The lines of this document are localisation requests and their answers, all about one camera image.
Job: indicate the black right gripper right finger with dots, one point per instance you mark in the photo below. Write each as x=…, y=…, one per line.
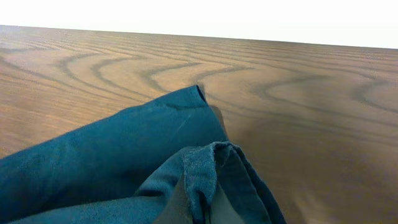
x=221, y=211

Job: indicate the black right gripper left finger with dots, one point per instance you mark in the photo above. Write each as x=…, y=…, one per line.
x=177, y=210

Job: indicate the navy blue shorts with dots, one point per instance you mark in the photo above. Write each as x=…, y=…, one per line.
x=124, y=168

